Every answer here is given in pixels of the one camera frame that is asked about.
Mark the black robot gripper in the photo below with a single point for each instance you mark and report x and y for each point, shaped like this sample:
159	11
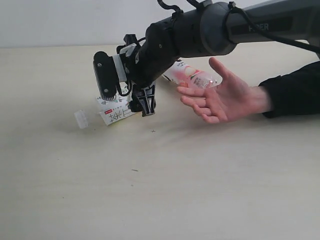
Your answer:
143	63

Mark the tea bottle with bird label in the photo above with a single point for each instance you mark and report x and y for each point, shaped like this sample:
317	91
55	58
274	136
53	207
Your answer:
111	111

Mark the black sleeved forearm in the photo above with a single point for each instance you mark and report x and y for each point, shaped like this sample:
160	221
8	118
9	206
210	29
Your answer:
294	94

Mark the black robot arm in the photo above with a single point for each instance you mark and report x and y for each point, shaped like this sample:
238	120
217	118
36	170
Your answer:
215	29

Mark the pink peach drink bottle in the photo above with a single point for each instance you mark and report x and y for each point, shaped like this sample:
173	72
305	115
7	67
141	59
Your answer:
182	73

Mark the person's open bare hand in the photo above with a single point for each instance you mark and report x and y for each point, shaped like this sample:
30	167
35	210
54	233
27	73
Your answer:
231	100

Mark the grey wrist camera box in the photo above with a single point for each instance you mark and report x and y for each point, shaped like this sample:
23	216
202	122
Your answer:
106	75

